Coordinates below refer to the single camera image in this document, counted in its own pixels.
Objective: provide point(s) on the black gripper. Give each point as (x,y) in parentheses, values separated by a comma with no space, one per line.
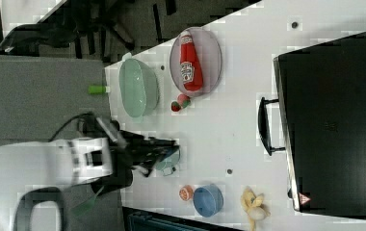
(137,154)

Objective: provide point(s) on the black toaster oven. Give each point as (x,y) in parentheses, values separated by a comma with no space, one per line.
(321,94)

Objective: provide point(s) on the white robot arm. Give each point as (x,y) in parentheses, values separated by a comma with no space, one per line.
(35,174)

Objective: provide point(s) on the green mug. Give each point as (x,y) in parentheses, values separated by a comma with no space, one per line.
(167,166)

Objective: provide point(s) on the red plush strawberry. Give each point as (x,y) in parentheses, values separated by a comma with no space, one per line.
(175,106)

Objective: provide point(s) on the orange slice toy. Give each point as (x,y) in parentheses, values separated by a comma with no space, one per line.
(186,193)

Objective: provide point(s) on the pink plush strawberry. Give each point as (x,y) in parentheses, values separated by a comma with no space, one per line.
(183,100)

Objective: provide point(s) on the green perforated colander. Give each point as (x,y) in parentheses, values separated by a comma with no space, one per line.
(138,87)

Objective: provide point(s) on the blue bowl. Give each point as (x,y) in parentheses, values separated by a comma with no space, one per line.
(208,200)

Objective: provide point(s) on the red plush ketchup bottle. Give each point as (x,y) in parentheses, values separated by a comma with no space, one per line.
(190,68)

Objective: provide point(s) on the green cylinder at table edge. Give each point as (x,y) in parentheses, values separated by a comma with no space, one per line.
(95,89)

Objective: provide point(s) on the grey round plate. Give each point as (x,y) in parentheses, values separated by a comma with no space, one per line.
(210,58)

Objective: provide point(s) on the yellow plush banana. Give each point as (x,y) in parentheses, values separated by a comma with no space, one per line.
(253,206)

